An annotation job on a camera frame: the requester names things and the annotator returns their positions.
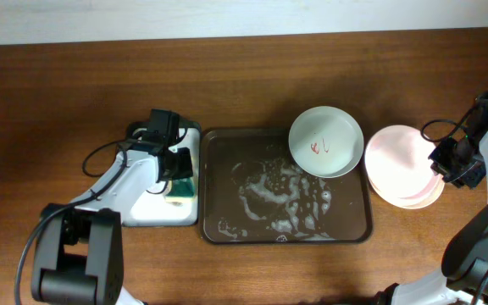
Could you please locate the pale green plate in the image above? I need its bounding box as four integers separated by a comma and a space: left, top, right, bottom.
288, 106, 364, 178

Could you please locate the brown plastic tray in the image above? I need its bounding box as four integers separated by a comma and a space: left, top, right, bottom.
199, 129, 373, 245

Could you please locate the white front plate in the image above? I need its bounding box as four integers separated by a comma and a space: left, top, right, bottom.
370, 180, 445, 209

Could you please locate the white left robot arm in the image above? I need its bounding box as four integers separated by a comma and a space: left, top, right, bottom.
25, 109, 201, 304

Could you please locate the white soapy water tray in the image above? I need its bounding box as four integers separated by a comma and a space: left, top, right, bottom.
123, 121, 201, 227

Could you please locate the yellow green sponge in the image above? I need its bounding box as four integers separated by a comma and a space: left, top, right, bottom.
164, 178, 196, 202

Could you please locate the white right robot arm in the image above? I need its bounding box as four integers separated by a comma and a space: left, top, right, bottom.
371, 91, 488, 305

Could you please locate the pinkish white plate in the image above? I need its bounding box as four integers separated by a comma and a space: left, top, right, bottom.
364, 125, 443, 198

